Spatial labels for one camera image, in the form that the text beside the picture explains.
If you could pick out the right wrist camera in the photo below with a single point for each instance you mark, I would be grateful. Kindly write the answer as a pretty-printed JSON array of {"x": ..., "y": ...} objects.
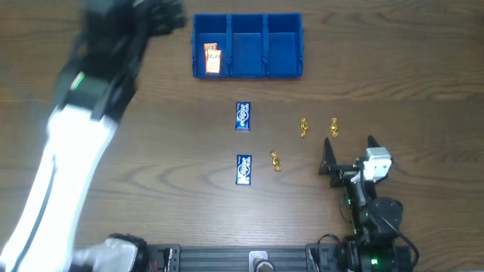
[{"x": 376, "y": 162}]

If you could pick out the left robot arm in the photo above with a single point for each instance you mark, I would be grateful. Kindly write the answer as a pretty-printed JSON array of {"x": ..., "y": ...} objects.
[{"x": 68, "y": 158}]

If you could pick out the gold candy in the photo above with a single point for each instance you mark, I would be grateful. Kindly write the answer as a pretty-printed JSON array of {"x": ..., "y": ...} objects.
[
  {"x": 334, "y": 127},
  {"x": 303, "y": 127},
  {"x": 275, "y": 161}
]

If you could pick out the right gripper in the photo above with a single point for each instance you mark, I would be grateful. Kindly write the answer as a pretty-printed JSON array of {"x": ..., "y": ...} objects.
[{"x": 340, "y": 174}]

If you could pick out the mounting rail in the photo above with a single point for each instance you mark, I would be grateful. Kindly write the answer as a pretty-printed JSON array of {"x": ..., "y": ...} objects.
[{"x": 215, "y": 258}]

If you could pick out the blue candy pack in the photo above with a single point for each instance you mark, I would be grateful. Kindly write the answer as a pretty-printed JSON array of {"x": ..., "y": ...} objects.
[
  {"x": 243, "y": 170},
  {"x": 242, "y": 116}
]

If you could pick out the orange candy box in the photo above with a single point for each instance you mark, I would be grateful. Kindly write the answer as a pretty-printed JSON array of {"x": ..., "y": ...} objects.
[
  {"x": 210, "y": 46},
  {"x": 213, "y": 65}
]

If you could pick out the blue tray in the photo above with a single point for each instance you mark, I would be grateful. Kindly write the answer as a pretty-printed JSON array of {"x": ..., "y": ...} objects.
[{"x": 247, "y": 56}]

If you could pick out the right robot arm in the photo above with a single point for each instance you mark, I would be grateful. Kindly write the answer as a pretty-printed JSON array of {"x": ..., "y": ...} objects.
[{"x": 385, "y": 213}]

